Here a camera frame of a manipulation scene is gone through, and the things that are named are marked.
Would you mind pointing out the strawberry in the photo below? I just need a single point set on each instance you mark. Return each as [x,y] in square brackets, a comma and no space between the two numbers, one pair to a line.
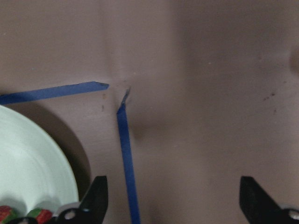
[40,215]

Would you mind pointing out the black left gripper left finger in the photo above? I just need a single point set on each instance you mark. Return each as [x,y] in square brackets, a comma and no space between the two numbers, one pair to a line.
[95,202]

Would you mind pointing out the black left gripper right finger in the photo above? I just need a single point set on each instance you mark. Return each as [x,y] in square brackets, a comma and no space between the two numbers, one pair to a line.
[257,206]

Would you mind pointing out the light green plate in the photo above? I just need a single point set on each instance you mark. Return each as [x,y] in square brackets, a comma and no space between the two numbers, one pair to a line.
[34,172]

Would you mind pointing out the strawberry grasped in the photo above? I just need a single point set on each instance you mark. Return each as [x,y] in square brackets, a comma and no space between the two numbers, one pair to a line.
[7,214]

